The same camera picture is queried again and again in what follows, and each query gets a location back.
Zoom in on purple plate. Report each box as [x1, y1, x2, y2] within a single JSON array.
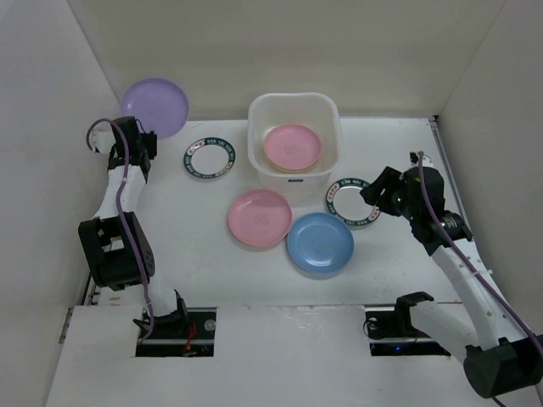
[[120, 77, 189, 139]]

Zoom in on green-rimmed white plate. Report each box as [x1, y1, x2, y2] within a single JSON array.
[[325, 177, 380, 229], [182, 137, 237, 181]]

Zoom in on pink plate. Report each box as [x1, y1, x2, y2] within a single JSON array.
[[227, 189, 293, 248], [264, 125, 322, 169]]

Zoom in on cream plate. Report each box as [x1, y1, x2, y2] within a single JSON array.
[[269, 162, 318, 174]]

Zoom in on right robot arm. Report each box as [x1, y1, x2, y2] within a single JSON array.
[[361, 165, 542, 399]]

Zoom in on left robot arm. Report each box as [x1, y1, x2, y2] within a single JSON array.
[[78, 116, 191, 337]]

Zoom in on white plastic bin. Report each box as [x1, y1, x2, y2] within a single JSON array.
[[247, 92, 344, 197]]

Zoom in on blue plate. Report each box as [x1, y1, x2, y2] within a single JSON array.
[[287, 212, 355, 280]]

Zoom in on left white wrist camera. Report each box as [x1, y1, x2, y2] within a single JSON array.
[[90, 130, 115, 155]]

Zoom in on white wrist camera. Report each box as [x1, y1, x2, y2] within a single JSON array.
[[90, 130, 115, 155], [410, 151, 434, 168]]

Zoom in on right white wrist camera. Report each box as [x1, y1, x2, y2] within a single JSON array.
[[410, 151, 434, 168]]

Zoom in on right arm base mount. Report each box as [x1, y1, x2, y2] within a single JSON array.
[[362, 305, 451, 357]]

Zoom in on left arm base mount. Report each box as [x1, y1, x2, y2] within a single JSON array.
[[135, 308, 217, 358]]

